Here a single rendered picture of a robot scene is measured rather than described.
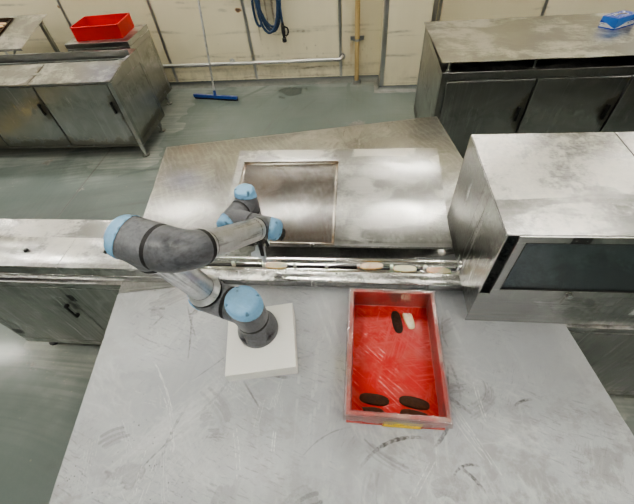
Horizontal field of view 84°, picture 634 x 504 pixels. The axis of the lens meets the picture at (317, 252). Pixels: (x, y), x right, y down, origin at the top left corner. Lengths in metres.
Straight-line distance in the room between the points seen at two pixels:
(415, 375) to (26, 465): 2.14
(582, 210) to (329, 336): 0.92
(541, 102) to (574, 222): 2.03
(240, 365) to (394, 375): 0.55
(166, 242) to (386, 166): 1.28
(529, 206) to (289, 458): 1.07
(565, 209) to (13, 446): 2.86
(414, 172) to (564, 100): 1.65
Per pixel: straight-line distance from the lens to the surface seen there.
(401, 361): 1.37
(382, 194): 1.75
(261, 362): 1.33
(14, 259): 2.13
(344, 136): 2.38
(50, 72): 4.43
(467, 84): 2.97
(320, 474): 1.27
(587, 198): 1.36
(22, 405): 2.90
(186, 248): 0.87
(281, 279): 1.52
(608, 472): 1.48
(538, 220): 1.22
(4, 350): 3.22
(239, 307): 1.18
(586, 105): 3.37
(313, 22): 4.88
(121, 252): 0.95
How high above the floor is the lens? 2.07
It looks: 50 degrees down
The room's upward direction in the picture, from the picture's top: 6 degrees counter-clockwise
